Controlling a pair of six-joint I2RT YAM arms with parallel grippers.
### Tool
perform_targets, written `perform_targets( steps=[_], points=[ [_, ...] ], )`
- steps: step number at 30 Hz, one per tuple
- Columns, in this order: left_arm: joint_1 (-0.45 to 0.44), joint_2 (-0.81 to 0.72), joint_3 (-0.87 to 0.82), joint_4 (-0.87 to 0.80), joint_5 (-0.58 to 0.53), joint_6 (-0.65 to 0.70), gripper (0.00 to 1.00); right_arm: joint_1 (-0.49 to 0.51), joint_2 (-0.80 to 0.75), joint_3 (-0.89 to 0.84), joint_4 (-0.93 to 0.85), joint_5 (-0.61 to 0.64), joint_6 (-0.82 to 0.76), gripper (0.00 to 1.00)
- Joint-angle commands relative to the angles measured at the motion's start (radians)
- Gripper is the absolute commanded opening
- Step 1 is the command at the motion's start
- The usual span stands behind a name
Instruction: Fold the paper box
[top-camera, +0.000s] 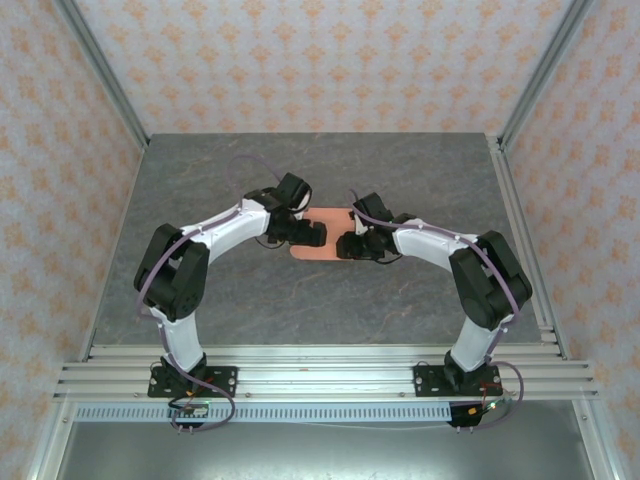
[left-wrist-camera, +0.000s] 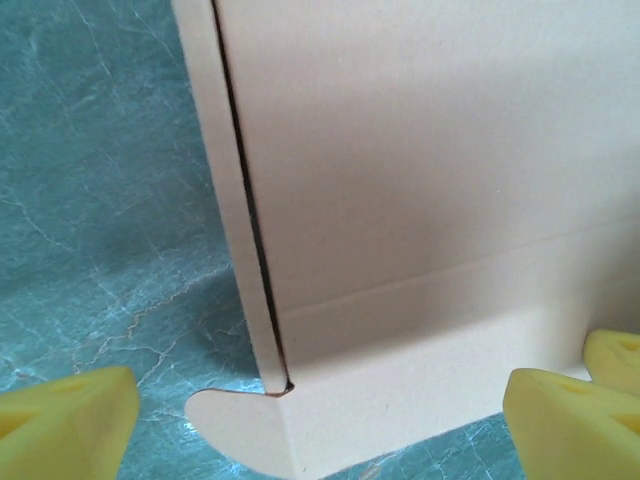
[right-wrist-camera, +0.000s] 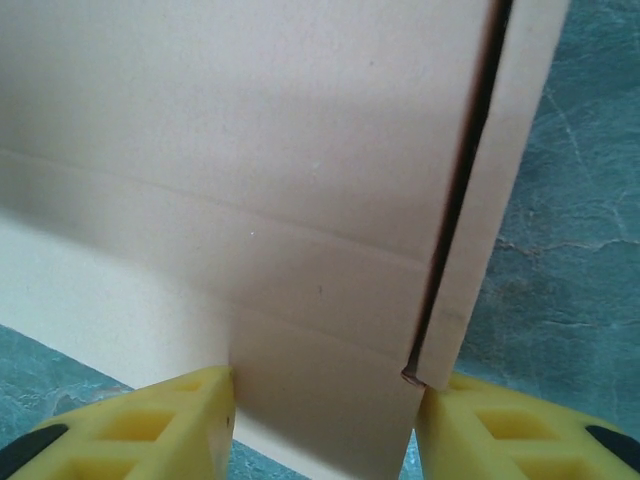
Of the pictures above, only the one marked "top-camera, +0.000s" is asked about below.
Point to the orange paper box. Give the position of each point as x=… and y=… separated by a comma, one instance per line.
x=330, y=217

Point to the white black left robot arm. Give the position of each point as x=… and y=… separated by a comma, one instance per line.
x=180, y=340

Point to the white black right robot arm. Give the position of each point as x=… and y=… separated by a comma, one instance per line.
x=490, y=285

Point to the thin aluminium side strip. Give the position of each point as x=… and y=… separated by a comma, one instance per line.
x=132, y=200

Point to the grey metal sheet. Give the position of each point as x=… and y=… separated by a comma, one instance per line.
x=325, y=455

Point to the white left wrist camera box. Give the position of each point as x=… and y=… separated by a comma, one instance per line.
x=305, y=202

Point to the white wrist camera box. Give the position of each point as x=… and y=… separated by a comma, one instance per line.
x=305, y=202
x=358, y=228

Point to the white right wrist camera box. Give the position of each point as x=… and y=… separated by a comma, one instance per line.
x=358, y=228

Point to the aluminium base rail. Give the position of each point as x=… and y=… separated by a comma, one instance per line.
x=325, y=380

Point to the wide aluminium side rail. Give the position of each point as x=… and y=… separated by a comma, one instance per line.
x=512, y=200

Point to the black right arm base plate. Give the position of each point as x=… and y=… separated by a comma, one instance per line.
x=427, y=380

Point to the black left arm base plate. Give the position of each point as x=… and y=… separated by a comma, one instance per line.
x=222, y=380

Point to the aluminium frame post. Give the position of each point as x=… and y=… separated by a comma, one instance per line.
x=104, y=70
x=545, y=70

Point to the aluminium frame leg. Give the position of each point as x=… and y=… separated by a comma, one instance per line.
x=595, y=440
x=50, y=445

